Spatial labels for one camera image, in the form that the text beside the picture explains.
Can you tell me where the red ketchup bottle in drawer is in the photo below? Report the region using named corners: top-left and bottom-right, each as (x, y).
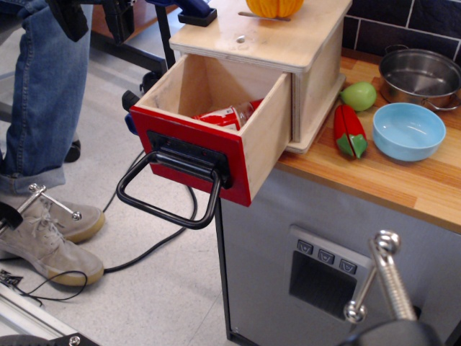
top-left (192, 99), bottom-right (263, 130)

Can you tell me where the wooden drawer with red front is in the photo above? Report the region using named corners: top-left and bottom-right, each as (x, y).
top-left (130, 55), bottom-right (292, 206)

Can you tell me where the blue clamp beside drawer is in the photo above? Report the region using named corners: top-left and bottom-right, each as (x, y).
top-left (122, 90), bottom-right (140, 136)

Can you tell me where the wooden box housing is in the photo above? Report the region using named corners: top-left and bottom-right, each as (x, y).
top-left (170, 0), bottom-right (352, 154)

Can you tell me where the blue clamp on box top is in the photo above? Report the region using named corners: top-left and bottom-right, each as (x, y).
top-left (146, 0), bottom-right (218, 28)

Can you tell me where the grey toy kitchen cabinet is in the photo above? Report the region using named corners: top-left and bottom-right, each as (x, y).
top-left (219, 169), bottom-right (460, 345)

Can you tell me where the red toy chili pepper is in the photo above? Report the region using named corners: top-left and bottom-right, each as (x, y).
top-left (334, 105), bottom-right (368, 159)

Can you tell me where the green toy pear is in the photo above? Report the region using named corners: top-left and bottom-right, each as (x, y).
top-left (340, 81), bottom-right (377, 112)

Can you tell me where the orange toy pumpkin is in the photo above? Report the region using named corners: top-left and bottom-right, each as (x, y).
top-left (246, 0), bottom-right (304, 19)

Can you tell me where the light blue bowl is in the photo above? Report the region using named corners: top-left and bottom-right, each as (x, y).
top-left (372, 102), bottom-right (447, 162)

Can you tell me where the far grey suede shoe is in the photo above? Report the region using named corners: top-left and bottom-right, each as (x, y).
top-left (42, 196), bottom-right (107, 244)

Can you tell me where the grey suede shoe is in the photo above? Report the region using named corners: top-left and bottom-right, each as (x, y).
top-left (1, 199), bottom-right (105, 286)
top-left (42, 196), bottom-right (107, 244)

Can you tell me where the person leg in blue jeans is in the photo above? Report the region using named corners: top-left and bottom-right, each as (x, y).
top-left (1, 1), bottom-right (90, 195)

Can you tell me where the near grey suede shoe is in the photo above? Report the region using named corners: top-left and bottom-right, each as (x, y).
top-left (1, 199), bottom-right (105, 286)

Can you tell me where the stainless steel pot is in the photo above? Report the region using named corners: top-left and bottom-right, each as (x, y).
top-left (379, 45), bottom-right (460, 112)

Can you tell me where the black metal drawer handle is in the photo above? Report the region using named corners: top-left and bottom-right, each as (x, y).
top-left (115, 148), bottom-right (224, 230)

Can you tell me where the thick black floor cable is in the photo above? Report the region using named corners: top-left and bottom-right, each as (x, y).
top-left (102, 150), bottom-right (199, 274)

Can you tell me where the thin black floor cable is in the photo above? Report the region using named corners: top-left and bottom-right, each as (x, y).
top-left (14, 270), bottom-right (89, 307)

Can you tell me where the aluminium frame rail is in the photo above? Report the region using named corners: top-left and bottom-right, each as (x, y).
top-left (1, 285), bottom-right (96, 346)

